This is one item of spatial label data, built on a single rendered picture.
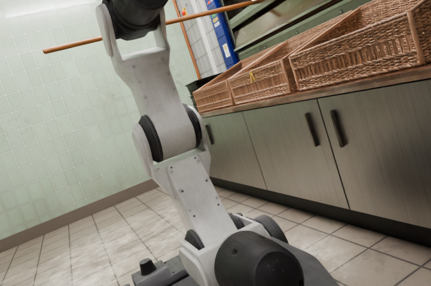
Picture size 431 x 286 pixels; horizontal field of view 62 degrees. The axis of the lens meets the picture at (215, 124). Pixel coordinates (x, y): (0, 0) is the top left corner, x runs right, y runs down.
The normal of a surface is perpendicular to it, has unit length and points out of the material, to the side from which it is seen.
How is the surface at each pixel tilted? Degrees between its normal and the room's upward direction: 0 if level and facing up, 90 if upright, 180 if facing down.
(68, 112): 90
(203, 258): 58
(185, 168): 64
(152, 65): 83
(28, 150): 90
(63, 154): 90
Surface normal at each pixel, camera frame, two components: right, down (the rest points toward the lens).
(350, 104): -0.87, 0.32
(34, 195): 0.39, -0.04
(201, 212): 0.22, -0.45
